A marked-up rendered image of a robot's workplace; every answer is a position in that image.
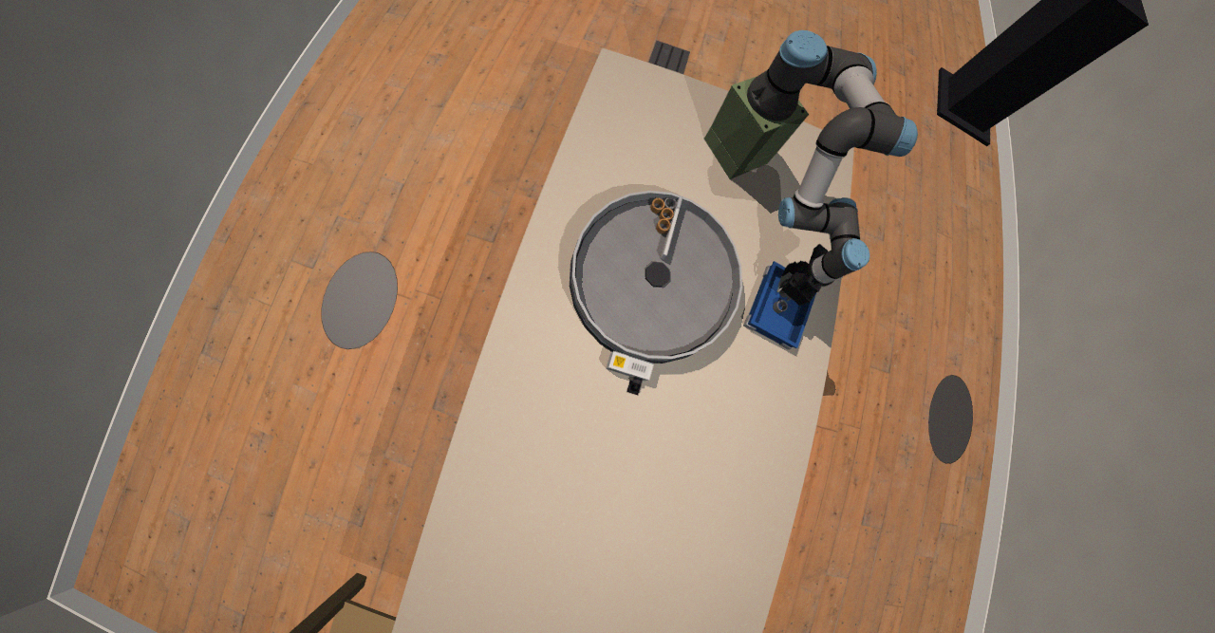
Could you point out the blue crate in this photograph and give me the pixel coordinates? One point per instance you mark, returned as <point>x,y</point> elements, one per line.
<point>785,325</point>

